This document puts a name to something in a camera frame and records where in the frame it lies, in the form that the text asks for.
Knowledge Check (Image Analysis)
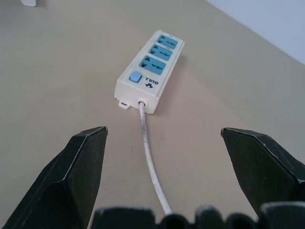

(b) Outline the white power cable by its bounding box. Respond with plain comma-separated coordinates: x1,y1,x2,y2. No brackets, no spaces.
139,101,173,215

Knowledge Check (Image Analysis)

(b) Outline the white power strip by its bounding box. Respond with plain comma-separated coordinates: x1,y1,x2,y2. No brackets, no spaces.
114,30,185,115

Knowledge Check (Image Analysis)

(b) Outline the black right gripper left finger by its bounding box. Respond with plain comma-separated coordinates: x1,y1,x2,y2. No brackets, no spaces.
0,126,109,229

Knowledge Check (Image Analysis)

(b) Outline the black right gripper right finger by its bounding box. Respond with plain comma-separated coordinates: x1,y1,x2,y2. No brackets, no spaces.
220,127,305,219

